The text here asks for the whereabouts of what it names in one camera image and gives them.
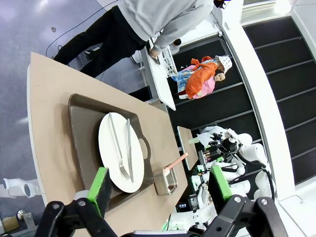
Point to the left gripper black finger with green pad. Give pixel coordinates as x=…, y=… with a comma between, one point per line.
x=97, y=190

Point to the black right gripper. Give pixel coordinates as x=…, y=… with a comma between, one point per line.
x=225, y=144

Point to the white round dinner plate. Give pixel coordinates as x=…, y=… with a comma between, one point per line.
x=116, y=163

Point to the dark brown serving tray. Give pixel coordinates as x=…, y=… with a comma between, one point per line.
x=84, y=128

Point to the person's right forearm grey sleeve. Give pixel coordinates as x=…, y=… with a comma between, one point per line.
x=164, y=37

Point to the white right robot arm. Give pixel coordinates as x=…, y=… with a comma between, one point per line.
x=261, y=153

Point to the person's right hand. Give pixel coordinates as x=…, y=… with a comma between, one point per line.
x=154, y=52

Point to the small tan background table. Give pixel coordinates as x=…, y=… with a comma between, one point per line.
x=187, y=148

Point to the silver table knife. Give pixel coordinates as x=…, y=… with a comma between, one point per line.
x=129, y=148

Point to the silver fork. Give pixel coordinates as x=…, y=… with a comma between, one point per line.
x=116, y=138

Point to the rectangular steel container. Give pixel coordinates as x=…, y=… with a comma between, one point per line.
x=163, y=184

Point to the white pipe fitting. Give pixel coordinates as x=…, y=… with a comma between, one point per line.
x=22, y=187

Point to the brass knob fixture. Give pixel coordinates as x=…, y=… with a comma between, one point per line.
x=17, y=219

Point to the mannequin in orange clothes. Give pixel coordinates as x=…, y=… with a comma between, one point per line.
x=200, y=76

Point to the white side table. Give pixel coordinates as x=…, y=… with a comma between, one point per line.
x=161, y=86

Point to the person in grey hoodie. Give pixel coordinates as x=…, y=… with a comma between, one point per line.
x=148, y=14

